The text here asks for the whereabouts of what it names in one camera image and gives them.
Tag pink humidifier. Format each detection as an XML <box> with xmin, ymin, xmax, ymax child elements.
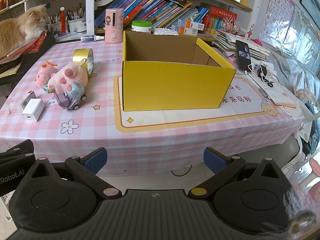
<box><xmin>105</xmin><ymin>8</ymin><xmax>124</xmax><ymax>44</ymax></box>

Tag alphabet wall poster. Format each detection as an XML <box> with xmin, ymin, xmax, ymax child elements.
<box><xmin>259</xmin><ymin>0</ymin><xmax>295</xmax><ymax>48</ymax></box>

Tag white quilted pouch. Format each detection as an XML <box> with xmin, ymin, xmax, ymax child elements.
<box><xmin>153</xmin><ymin>28</ymin><xmax>178</xmax><ymax>35</ymax></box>

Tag white charger cube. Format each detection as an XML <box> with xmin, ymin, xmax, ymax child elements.
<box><xmin>22</xmin><ymin>98</ymin><xmax>44</xmax><ymax>122</ymax></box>

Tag white jar green lid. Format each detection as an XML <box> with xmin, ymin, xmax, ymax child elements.
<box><xmin>131</xmin><ymin>21</ymin><xmax>152</xmax><ymax>34</ymax></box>

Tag gold tape roll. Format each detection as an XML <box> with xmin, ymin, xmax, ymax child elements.
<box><xmin>72</xmin><ymin>48</ymin><xmax>94</xmax><ymax>75</ymax></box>

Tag red book box set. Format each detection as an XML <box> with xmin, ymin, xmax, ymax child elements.
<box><xmin>202</xmin><ymin>6</ymin><xmax>238</xmax><ymax>35</ymax></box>

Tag orange white medicine box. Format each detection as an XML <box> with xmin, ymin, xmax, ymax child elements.
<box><xmin>177</xmin><ymin>19</ymin><xmax>204</xmax><ymax>31</ymax></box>

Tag white charging cable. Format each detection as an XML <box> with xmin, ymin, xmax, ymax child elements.
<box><xmin>244</xmin><ymin>59</ymin><xmax>263</xmax><ymax>81</ymax></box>

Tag stack of papers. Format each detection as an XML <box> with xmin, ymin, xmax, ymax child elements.
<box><xmin>213</xmin><ymin>30</ymin><xmax>271</xmax><ymax>60</ymax></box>

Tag white pen holder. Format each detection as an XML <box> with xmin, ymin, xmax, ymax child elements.
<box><xmin>68</xmin><ymin>17</ymin><xmax>87</xmax><ymax>33</ymax></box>

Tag black smartphone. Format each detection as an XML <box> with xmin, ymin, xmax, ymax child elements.
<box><xmin>235</xmin><ymin>40</ymin><xmax>252</xmax><ymax>73</ymax></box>

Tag red packets pile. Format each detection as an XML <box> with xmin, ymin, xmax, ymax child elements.
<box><xmin>0</xmin><ymin>31</ymin><xmax>48</xmax><ymax>64</ymax></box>

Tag pink checkered tablecloth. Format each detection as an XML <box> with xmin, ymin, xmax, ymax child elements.
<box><xmin>1</xmin><ymin>41</ymin><xmax>303</xmax><ymax>176</ymax></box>

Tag pink plush pig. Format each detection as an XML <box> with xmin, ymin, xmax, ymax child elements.
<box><xmin>47</xmin><ymin>63</ymin><xmax>88</xmax><ymax>94</ymax></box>

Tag black scissors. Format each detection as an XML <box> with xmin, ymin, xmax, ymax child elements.
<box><xmin>258</xmin><ymin>72</ymin><xmax>273</xmax><ymax>87</ymax></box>

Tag small white red box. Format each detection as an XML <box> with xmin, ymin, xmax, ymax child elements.
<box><xmin>18</xmin><ymin>90</ymin><xmax>36</xmax><ymax>111</ymax></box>

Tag grey blue toy car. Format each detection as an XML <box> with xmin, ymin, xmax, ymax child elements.
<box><xmin>66</xmin><ymin>81</ymin><xmax>87</xmax><ymax>110</ymax></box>

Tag orange fluffy cat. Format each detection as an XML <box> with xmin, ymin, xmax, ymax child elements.
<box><xmin>0</xmin><ymin>4</ymin><xmax>48</xmax><ymax>57</ymax></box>

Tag yellow cardboard box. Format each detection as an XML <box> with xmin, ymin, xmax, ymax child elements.
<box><xmin>122</xmin><ymin>31</ymin><xmax>236</xmax><ymax>112</ymax></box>

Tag small spray bottle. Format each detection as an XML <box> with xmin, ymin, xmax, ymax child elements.
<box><xmin>80</xmin><ymin>35</ymin><xmax>105</xmax><ymax>43</ymax></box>

